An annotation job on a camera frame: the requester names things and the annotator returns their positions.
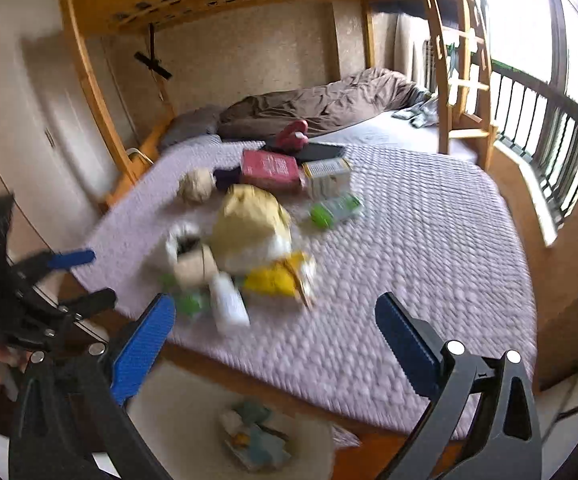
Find wooden bunk ladder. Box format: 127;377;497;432
421;0;500;171

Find brown duvet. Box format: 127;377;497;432
218;67;432;139

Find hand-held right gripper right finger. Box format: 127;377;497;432
375;291;544;480

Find yellow plastic bag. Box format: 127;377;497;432
243;252;317;307

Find green plastic bottle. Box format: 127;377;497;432
310;195;364;229

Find white wardrobe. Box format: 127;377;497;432
0;0;137;266

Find yellow and white plastic bags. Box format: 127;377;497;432
211;184;294;273

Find wooden bunk bed frame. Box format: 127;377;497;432
56;0;500;461

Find red plastic hook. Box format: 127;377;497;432
275;120;310;151

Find black phone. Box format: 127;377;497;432
264;142;346;164

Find purple quilted blanket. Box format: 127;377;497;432
71;135;540;443

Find white trash bin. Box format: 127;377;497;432
126;360;337;480

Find white bed sheet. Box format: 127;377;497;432
309;110;477;164

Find grey pillow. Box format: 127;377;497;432
158;105;224;151

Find cream crumpled cloth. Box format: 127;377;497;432
174;250;220;289

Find dark purple object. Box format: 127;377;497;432
214;167;242;194

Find grey-green cloth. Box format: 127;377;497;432
393;100;441;129

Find light blue medicine box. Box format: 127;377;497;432
226;425;292;468

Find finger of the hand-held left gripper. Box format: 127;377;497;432
11;248;96;286
29;288;118;326

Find maroon box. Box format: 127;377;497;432
240;150;306;192

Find white plastic bottle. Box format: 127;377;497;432
210;272;251;336

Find crumpled paper ball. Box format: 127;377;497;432
178;168;217;205

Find black balcony railing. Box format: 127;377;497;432
489;62;578;227

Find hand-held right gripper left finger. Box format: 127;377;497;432
9;292;177;480

